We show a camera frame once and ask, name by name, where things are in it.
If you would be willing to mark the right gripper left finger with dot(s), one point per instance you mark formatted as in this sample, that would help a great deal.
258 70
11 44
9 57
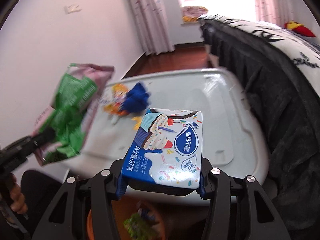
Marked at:
66 215

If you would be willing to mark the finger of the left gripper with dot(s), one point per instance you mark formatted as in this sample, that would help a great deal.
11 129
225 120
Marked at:
44 137

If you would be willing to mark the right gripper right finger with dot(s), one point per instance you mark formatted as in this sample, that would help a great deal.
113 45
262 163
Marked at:
239 208

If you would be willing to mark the green pink snack bag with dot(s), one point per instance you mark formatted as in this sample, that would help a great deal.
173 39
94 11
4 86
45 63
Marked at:
71 111

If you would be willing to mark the yellow plastic toy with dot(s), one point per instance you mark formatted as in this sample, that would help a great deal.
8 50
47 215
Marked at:
138 121

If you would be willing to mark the blue cake cookie box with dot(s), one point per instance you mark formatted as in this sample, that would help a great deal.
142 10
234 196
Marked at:
166 150

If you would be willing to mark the left hand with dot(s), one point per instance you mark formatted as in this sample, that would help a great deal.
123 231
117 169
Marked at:
18 204

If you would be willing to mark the white plastic storage box lid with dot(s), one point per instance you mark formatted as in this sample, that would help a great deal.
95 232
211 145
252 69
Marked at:
210 102

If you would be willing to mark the clear white blue wrapper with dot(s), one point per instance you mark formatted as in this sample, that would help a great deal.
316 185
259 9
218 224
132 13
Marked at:
106 96

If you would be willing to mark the orange yellow snack bag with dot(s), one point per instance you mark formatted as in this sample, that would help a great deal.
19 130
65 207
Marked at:
115 105

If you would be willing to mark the green chip bag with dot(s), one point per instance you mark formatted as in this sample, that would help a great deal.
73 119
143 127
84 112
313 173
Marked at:
139 229

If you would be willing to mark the blue knitted cloth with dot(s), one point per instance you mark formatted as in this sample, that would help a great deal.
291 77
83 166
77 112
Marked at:
136 99

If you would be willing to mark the bed with black skirt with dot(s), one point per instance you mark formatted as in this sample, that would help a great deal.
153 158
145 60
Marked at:
279 72

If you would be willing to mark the left pink curtain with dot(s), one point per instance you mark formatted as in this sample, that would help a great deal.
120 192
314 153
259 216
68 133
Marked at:
152 26

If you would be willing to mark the pink curtain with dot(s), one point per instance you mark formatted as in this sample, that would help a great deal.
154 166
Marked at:
152 26
277 12

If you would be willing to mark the yellow plush on windowsill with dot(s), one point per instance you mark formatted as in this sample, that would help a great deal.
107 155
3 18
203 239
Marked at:
189 20

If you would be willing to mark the red yellow plush toy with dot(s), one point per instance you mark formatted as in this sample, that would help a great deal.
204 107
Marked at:
299 29

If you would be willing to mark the folded pink blanket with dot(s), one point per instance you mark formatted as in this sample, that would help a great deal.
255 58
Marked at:
193 11

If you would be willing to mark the right pink curtain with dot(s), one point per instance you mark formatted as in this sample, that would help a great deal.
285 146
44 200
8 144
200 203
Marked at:
277 12

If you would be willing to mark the white wall socket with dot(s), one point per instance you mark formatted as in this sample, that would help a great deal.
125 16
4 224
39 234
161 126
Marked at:
72 8

